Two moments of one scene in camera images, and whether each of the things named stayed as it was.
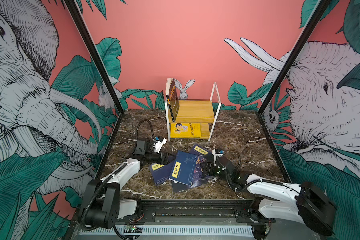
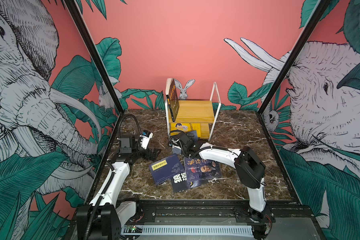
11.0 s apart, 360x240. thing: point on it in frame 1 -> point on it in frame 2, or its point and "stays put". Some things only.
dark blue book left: (161, 173) stays put
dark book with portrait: (197, 176) stays put
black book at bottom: (177, 187) stays put
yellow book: (185, 130) stays put
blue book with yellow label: (183, 168) -> (178, 150)
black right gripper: (211, 167) -> (191, 136)
